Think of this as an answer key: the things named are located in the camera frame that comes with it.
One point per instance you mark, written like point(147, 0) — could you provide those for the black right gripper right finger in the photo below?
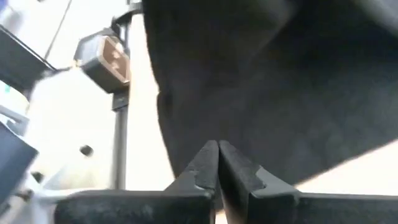
point(311, 210)

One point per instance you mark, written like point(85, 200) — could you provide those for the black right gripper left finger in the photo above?
point(140, 208)

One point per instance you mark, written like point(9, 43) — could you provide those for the black cloth napkin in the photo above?
point(280, 93)

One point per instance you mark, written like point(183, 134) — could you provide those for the dark blue block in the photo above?
point(12, 161)

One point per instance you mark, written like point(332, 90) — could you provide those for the black flat panel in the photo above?
point(18, 62)

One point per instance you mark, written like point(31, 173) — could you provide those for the black aluminium table frame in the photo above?
point(119, 140)

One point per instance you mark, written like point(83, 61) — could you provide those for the grey overhead camera box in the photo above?
point(99, 68)

